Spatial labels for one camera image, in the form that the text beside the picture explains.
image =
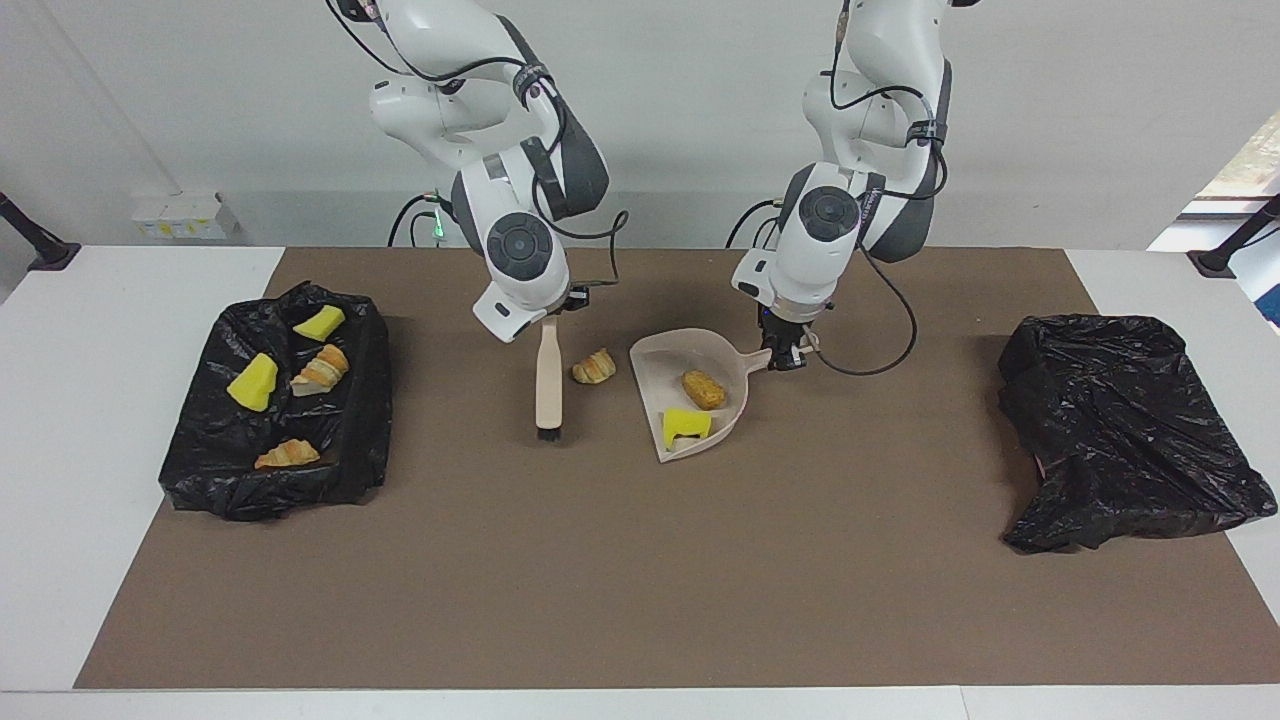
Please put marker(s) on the brown bread roll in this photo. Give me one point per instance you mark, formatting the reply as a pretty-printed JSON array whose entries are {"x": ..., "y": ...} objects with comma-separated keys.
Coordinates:
[{"x": 704, "y": 390}]

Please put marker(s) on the pale bread piece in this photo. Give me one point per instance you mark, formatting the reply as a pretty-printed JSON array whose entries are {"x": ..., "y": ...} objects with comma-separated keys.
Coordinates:
[{"x": 287, "y": 455}]

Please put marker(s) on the blue plastic object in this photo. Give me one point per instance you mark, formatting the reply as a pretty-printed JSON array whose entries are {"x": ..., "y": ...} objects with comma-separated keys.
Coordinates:
[{"x": 1272, "y": 305}]

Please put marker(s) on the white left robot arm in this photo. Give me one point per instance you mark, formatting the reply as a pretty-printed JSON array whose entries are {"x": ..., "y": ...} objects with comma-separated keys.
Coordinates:
[{"x": 810, "y": 260}]

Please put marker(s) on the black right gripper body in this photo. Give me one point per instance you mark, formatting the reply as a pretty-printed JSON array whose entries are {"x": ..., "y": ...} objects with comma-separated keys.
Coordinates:
[{"x": 568, "y": 302}]

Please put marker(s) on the brown table mat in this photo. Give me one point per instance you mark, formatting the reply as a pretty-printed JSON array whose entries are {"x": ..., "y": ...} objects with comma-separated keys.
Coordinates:
[{"x": 500, "y": 600}]

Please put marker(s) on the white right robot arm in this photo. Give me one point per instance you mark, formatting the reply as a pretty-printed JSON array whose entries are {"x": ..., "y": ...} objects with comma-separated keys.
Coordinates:
[{"x": 520, "y": 260}]

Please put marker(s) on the white box on floor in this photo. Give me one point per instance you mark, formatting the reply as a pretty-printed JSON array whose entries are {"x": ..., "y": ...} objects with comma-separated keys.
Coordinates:
[{"x": 185, "y": 215}]

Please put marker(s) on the window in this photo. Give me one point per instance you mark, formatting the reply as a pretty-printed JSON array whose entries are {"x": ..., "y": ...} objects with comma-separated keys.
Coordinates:
[{"x": 1250, "y": 165}]

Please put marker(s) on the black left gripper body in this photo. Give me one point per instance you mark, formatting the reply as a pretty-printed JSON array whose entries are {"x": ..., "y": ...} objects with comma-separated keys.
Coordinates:
[{"x": 788, "y": 332}]

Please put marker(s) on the beige hand brush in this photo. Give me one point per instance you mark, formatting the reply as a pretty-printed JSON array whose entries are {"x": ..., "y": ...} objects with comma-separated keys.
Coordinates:
[{"x": 548, "y": 380}]

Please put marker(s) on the small orange croissant piece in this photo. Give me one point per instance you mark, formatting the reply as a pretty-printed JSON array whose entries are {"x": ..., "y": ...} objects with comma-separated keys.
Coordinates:
[{"x": 594, "y": 367}]

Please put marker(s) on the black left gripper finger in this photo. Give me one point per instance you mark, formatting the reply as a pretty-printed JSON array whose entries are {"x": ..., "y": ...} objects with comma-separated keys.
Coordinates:
[
  {"x": 778, "y": 358},
  {"x": 806, "y": 350}
]

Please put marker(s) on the beige plastic dustpan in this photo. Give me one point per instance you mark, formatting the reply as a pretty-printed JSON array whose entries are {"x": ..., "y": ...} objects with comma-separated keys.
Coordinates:
[{"x": 660, "y": 380}]

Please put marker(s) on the black trash bag bin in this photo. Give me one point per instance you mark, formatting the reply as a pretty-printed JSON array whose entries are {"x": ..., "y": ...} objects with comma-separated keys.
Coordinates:
[
  {"x": 340, "y": 450},
  {"x": 1120, "y": 450}
]

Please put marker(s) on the striped orange croissant piece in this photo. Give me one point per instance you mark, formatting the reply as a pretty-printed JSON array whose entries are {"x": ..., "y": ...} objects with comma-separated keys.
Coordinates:
[{"x": 320, "y": 370}]

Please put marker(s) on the black camera stand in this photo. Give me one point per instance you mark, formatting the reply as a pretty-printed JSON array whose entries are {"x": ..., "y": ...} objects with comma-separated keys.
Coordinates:
[
  {"x": 50, "y": 255},
  {"x": 1215, "y": 262}
]

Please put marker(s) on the notched yellow sponge piece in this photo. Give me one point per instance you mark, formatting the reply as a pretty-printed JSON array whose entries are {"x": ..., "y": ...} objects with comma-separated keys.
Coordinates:
[{"x": 685, "y": 427}]

